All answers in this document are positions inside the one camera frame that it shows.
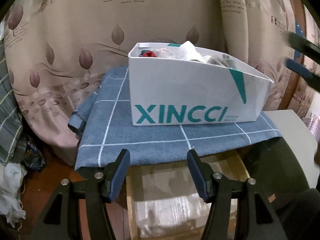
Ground wooden drawer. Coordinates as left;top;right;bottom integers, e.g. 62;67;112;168
126;150;257;239

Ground white grey socks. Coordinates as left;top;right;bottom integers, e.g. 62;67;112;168
203;54;236;69

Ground red underwear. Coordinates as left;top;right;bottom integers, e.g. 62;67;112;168
142;51;157;57

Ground floral white underwear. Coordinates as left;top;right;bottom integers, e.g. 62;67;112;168
154;48;185;59

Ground pink quilted bedding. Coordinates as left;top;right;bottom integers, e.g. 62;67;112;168
303;112;320;143

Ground blue checked table cloth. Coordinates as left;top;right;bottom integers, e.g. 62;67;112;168
68;67;281;172

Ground grey cushioned stool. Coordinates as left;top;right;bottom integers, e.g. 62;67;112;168
265;109;319;188

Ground white XINCCI shoe box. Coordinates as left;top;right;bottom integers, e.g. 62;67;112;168
128;42;273;126

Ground white plastic bag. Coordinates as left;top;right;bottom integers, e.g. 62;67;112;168
0;163;27;228

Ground grey plaid folded fabric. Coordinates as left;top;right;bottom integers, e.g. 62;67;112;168
0;41;23;165

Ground beige leaf print curtain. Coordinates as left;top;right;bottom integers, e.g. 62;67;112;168
3;0;320;167

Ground wooden door frame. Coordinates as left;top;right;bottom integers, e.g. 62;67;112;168
277;0;307;111

